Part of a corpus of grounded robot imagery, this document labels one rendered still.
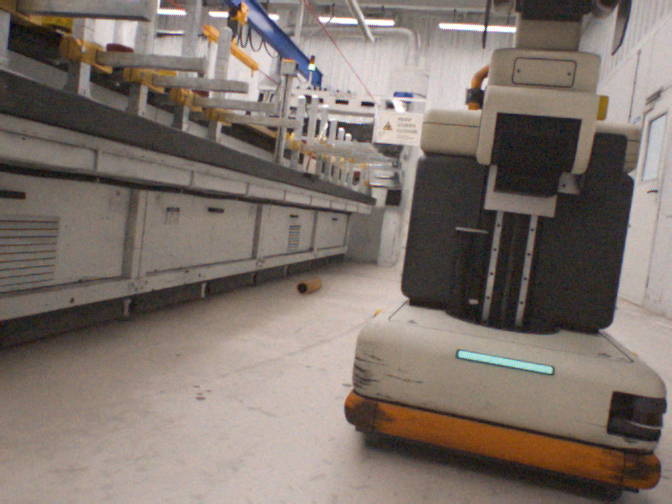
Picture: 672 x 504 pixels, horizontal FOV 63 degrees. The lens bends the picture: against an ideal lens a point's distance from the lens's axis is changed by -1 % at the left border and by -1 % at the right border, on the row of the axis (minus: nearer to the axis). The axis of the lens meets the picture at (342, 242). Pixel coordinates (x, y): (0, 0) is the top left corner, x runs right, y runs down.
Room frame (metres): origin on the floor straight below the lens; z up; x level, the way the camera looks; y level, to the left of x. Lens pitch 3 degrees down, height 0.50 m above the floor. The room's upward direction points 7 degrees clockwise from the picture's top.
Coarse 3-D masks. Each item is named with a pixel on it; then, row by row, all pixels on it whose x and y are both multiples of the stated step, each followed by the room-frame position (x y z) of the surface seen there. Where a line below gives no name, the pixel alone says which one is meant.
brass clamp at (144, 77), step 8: (128, 72) 1.55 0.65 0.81; (136, 72) 1.55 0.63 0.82; (144, 72) 1.56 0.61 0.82; (152, 72) 1.61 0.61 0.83; (128, 80) 1.56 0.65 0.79; (136, 80) 1.55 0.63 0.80; (144, 80) 1.57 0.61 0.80; (152, 80) 1.61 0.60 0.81; (152, 88) 1.62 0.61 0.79; (160, 88) 1.66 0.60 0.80
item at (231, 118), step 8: (192, 112) 2.13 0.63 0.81; (200, 112) 2.12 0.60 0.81; (232, 120) 2.09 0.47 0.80; (240, 120) 2.09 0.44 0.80; (248, 120) 2.08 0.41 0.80; (256, 120) 2.07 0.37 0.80; (264, 120) 2.07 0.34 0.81; (272, 120) 2.06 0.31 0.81; (280, 120) 2.05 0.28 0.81; (288, 120) 2.05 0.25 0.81; (296, 120) 2.04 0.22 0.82; (296, 128) 2.06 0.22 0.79
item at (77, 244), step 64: (64, 64) 1.57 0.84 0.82; (192, 128) 2.32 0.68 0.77; (0, 192) 1.40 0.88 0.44; (64, 192) 1.67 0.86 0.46; (128, 192) 1.99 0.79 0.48; (0, 256) 1.46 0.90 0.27; (64, 256) 1.70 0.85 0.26; (128, 256) 2.01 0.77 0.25; (192, 256) 2.52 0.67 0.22; (256, 256) 3.24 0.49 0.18; (320, 256) 4.70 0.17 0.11; (0, 320) 1.45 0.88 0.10; (64, 320) 1.71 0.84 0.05
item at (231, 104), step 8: (160, 96) 1.88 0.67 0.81; (168, 96) 1.88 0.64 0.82; (160, 104) 1.89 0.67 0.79; (200, 104) 1.85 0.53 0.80; (208, 104) 1.84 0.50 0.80; (216, 104) 1.84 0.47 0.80; (224, 104) 1.83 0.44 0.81; (232, 104) 1.83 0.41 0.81; (240, 104) 1.82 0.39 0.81; (248, 104) 1.81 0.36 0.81; (256, 104) 1.81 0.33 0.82; (264, 104) 1.80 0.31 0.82; (272, 104) 1.80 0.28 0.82; (272, 112) 1.81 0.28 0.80
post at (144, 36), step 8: (144, 0) 1.58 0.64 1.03; (152, 0) 1.58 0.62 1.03; (144, 24) 1.57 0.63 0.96; (152, 24) 1.59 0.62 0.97; (136, 32) 1.58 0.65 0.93; (144, 32) 1.57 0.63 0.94; (152, 32) 1.60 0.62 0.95; (136, 40) 1.58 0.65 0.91; (144, 40) 1.57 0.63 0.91; (152, 40) 1.60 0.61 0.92; (136, 48) 1.58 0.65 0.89; (144, 48) 1.57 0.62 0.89; (136, 88) 1.57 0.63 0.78; (144, 88) 1.59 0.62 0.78; (136, 96) 1.57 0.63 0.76; (144, 96) 1.59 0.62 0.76; (128, 104) 1.58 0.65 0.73; (136, 104) 1.57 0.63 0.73; (144, 104) 1.60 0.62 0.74
